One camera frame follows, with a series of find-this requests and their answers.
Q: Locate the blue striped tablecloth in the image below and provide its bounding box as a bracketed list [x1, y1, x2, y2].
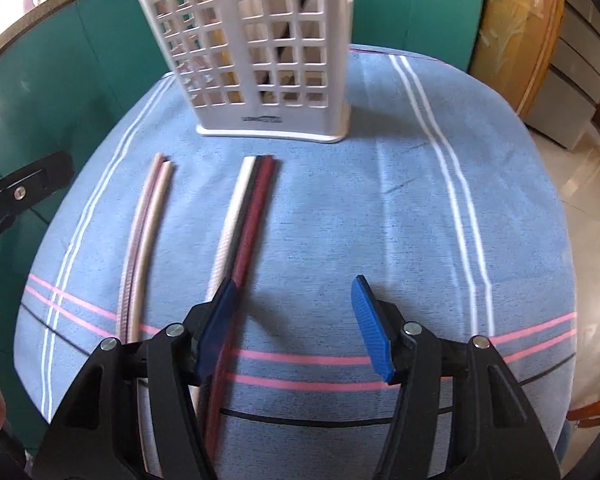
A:
[14, 51, 576, 479]

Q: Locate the white plastic utensil basket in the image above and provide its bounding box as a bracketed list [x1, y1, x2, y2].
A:
[138, 0, 353, 143]

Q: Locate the grey drawer cabinet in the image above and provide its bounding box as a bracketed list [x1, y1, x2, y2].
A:
[524, 0, 600, 150]

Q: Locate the beige chopstick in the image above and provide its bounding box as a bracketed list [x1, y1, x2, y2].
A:
[128, 159, 174, 342]

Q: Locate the wooden door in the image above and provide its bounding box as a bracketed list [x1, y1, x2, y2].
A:
[469, 0, 565, 117]

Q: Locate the dark red chopstick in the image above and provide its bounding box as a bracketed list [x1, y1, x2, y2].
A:
[204, 155, 275, 460]

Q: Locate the wooden chair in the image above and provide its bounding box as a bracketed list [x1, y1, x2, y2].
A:
[564, 353, 600, 430]

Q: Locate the pink chopstick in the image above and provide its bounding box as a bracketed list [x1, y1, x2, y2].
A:
[117, 153, 166, 344]

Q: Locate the white chopstick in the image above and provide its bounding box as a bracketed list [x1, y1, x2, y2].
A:
[187, 156, 262, 415]

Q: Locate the dark black chopstick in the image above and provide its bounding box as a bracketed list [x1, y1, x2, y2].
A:
[195, 156, 263, 428]

